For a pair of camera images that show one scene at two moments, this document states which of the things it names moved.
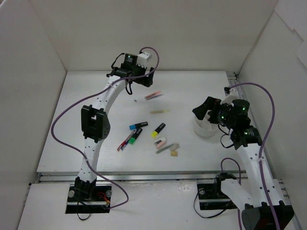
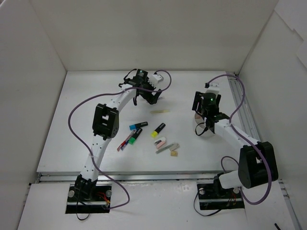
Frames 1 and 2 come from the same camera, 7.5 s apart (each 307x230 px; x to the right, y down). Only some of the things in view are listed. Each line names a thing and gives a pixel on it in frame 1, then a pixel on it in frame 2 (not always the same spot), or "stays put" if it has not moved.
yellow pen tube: x=158 y=111 stays put
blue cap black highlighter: x=133 y=127 stays put
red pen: x=126 y=139 stays put
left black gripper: x=143 y=76 → x=148 y=95
